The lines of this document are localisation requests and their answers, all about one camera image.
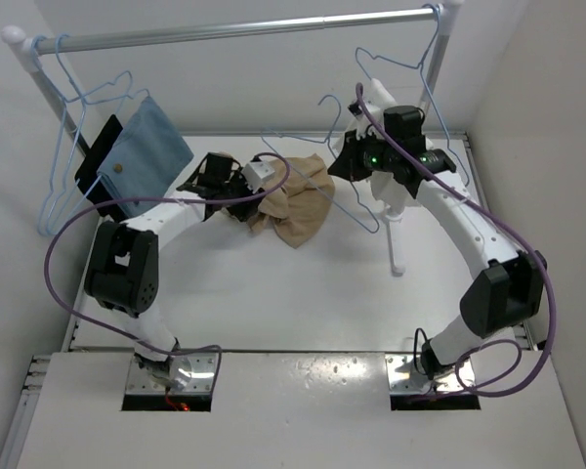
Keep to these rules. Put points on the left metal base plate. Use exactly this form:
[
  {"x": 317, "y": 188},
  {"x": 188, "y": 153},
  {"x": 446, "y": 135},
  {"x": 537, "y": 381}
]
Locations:
[{"x": 183, "y": 384}]

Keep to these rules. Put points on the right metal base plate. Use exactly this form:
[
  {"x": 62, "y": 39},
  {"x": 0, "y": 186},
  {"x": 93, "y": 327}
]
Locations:
[{"x": 410, "y": 390}]

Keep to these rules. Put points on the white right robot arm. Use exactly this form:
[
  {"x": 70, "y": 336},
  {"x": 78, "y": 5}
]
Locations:
[{"x": 507, "y": 276}]

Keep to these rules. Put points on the white cloth on hanger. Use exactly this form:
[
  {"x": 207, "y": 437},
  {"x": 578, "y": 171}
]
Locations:
[{"x": 398, "y": 181}]

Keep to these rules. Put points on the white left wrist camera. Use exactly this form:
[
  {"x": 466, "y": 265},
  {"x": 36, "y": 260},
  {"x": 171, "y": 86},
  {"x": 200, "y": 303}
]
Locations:
[{"x": 256, "y": 174}]

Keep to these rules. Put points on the light blue wire hanger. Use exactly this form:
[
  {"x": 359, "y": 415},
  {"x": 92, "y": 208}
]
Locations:
[{"x": 325, "y": 142}]

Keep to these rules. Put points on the beige t shirt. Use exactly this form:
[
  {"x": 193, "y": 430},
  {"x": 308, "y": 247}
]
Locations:
[{"x": 299, "y": 208}]

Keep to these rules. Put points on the metal base plate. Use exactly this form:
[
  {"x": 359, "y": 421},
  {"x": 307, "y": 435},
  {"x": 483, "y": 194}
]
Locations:
[
  {"x": 410, "y": 390},
  {"x": 183, "y": 384}
]

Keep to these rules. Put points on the black cloth on hanger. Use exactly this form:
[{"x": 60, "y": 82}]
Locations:
[{"x": 86, "y": 175}]

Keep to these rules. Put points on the metal clothes rack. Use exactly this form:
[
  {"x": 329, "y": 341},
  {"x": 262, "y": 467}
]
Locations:
[{"x": 28, "y": 51}]

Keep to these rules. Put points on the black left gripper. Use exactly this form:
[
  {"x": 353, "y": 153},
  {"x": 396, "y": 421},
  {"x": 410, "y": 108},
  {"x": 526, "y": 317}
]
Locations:
[{"x": 244, "y": 209}]

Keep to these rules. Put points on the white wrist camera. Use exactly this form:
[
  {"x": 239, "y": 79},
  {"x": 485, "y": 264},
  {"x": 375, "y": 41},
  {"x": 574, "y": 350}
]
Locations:
[
  {"x": 256, "y": 174},
  {"x": 377, "y": 96}
]

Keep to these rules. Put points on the blue denim cloth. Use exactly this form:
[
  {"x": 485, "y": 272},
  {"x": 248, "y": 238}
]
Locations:
[{"x": 146, "y": 158}]

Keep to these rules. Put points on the blue hanger with denim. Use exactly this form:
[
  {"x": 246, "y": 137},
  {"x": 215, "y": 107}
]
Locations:
[{"x": 85, "y": 146}]

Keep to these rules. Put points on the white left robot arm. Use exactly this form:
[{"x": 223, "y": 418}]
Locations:
[{"x": 123, "y": 271}]

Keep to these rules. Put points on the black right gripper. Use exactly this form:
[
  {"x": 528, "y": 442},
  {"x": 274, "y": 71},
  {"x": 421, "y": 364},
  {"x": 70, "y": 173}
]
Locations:
[{"x": 350, "y": 154}]

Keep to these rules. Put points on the blue hanger with white cloth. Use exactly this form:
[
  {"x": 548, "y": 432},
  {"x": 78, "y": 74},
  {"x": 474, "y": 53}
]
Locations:
[{"x": 430, "y": 62}]

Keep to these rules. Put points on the empty light blue hanger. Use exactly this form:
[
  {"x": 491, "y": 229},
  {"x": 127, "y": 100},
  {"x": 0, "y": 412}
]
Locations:
[{"x": 61, "y": 146}]

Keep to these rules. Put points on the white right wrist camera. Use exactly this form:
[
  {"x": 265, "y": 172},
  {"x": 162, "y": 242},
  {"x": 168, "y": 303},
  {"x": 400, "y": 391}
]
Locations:
[{"x": 377, "y": 96}]

